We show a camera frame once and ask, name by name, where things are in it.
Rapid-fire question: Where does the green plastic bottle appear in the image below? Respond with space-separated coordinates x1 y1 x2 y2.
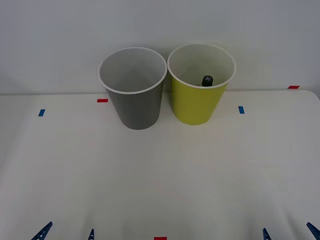
198 75 214 88

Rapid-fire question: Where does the grey plastic bin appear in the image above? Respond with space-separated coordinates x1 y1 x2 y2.
97 46 168 131

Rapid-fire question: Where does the yellow-green plastic bin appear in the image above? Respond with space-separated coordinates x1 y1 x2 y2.
166 42 237 126

